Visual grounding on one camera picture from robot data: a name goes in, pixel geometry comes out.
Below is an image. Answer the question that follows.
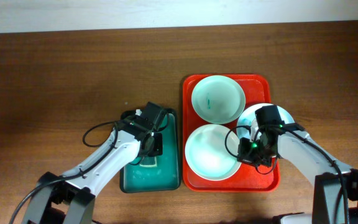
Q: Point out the light blue plate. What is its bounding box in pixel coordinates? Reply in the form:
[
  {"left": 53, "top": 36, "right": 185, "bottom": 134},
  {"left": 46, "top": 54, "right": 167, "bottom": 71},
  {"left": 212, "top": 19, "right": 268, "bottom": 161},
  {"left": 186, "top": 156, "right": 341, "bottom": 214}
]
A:
[{"left": 236, "top": 103, "right": 295, "bottom": 139}]

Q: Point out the yellow green sponge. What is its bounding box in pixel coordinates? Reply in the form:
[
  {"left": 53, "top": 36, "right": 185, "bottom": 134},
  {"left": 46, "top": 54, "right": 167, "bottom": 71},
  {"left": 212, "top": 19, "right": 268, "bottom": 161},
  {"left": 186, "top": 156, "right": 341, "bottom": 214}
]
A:
[{"left": 139, "top": 156, "right": 157, "bottom": 168}]

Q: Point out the white plate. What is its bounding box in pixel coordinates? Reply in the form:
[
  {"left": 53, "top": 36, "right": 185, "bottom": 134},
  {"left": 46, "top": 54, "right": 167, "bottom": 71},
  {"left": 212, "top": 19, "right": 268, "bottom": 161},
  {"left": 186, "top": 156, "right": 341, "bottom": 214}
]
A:
[{"left": 185, "top": 124, "right": 241, "bottom": 181}]

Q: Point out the mint green plate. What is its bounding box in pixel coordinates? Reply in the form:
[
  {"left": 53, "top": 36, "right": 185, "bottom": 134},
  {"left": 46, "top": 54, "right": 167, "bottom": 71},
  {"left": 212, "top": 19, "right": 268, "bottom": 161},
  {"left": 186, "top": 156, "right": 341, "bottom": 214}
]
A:
[{"left": 191, "top": 75, "right": 246, "bottom": 124}]

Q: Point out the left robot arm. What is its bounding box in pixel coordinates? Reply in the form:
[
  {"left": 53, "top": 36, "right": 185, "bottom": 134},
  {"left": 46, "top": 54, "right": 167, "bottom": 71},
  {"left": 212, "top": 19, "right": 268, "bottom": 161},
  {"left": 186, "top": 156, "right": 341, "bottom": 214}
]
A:
[{"left": 22, "top": 102, "right": 168, "bottom": 223}]

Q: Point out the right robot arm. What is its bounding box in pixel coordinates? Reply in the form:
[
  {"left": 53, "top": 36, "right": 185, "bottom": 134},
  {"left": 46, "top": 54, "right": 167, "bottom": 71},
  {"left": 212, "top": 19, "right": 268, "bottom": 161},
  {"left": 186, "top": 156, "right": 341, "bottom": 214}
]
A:
[{"left": 236, "top": 103, "right": 358, "bottom": 223}]

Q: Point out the black tub of green water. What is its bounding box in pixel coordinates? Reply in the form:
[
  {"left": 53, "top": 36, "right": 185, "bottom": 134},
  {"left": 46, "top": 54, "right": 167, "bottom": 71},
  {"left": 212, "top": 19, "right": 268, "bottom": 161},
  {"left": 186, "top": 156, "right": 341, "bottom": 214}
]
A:
[{"left": 119, "top": 108, "right": 181, "bottom": 194}]

